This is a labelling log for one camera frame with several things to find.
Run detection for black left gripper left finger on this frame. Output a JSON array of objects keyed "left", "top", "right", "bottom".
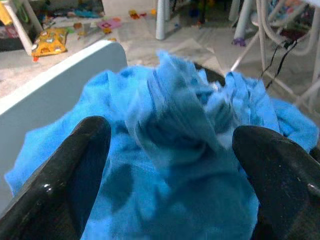
[{"left": 0, "top": 115, "right": 112, "bottom": 240}]

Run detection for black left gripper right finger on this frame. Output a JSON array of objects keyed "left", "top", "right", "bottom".
[{"left": 232, "top": 124, "right": 320, "bottom": 240}]

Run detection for light blue t-shirt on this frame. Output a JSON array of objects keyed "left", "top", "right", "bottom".
[{"left": 4, "top": 49, "right": 320, "bottom": 240}]

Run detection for black garment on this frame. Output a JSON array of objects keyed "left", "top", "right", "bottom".
[{"left": 193, "top": 62, "right": 227, "bottom": 87}]

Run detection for yellow toy bag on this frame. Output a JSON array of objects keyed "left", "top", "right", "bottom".
[{"left": 31, "top": 26, "right": 69, "bottom": 58}]

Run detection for light grey folding table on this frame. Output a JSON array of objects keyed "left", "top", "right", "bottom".
[{"left": 229, "top": 0, "right": 320, "bottom": 108}]

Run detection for white kids table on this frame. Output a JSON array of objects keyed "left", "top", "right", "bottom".
[{"left": 3, "top": 0, "right": 43, "bottom": 57}]

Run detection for black cord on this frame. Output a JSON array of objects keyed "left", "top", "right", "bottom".
[{"left": 264, "top": 39, "right": 298, "bottom": 90}]

